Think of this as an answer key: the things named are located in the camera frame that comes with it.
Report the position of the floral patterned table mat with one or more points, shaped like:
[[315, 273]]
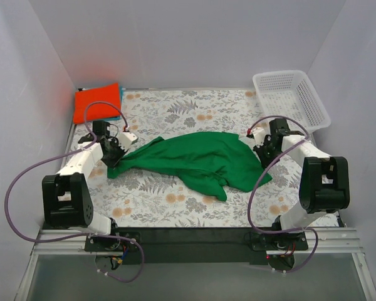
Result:
[[149, 199]]

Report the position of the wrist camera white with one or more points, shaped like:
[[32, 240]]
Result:
[[126, 139], [258, 134]]

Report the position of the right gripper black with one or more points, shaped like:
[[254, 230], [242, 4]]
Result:
[[264, 152]]

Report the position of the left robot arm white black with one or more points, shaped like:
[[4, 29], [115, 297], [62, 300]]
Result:
[[66, 198]]

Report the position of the white plastic basket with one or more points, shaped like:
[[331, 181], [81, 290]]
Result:
[[292, 94]]

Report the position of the aluminium rail frame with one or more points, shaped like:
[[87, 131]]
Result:
[[332, 268]]

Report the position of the folded blue t shirt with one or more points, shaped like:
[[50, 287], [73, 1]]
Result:
[[120, 90]]

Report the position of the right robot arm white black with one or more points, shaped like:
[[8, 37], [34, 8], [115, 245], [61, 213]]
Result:
[[324, 184]]

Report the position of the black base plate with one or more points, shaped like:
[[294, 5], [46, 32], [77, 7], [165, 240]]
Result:
[[195, 245]]

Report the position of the folded orange t shirt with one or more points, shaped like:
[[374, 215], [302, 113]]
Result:
[[96, 103]]

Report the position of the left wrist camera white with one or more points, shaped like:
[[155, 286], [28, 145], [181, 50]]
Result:
[[126, 139]]

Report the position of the green t shirt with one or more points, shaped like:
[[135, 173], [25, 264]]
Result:
[[205, 162]]

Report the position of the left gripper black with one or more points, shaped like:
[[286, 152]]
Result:
[[113, 152]]

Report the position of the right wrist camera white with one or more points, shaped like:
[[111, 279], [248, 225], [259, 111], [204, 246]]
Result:
[[258, 134]]

